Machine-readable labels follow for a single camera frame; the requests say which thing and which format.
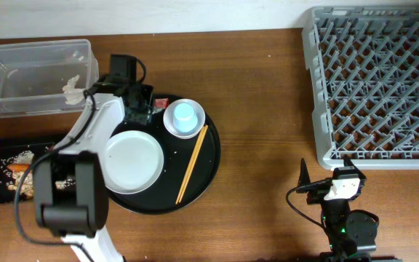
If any red snack wrapper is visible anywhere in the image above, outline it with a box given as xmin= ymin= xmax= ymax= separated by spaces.
xmin=155 ymin=98 xmax=169 ymax=109

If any white plate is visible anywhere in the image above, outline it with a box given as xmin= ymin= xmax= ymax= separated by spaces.
xmin=102 ymin=130 xmax=164 ymax=194

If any white tissue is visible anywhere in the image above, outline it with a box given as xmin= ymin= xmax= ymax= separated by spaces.
xmin=62 ymin=75 xmax=84 ymax=106

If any pile of rice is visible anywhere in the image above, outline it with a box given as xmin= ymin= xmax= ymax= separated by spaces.
xmin=0 ymin=145 xmax=76 ymax=199

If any orange carrot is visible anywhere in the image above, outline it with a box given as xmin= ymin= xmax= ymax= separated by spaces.
xmin=7 ymin=164 xmax=29 ymax=172

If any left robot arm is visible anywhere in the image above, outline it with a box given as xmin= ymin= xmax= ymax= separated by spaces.
xmin=31 ymin=55 xmax=154 ymax=261

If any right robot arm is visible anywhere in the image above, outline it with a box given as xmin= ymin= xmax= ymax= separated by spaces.
xmin=295 ymin=156 xmax=379 ymax=261

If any grey dishwasher rack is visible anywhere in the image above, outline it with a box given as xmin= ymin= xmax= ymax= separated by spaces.
xmin=302 ymin=6 xmax=419 ymax=170

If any white bowl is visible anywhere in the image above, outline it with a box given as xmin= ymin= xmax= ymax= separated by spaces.
xmin=163 ymin=99 xmax=206 ymax=139

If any light blue cup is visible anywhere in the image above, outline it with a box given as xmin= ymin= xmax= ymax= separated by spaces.
xmin=173 ymin=103 xmax=198 ymax=133

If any round black tray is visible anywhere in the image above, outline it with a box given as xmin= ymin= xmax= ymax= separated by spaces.
xmin=109 ymin=112 xmax=221 ymax=215

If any clear plastic bin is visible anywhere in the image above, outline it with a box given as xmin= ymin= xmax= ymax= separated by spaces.
xmin=0 ymin=39 xmax=99 ymax=118

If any black rectangular tray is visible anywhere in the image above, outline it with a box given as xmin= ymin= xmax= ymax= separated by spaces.
xmin=0 ymin=134 xmax=64 ymax=204

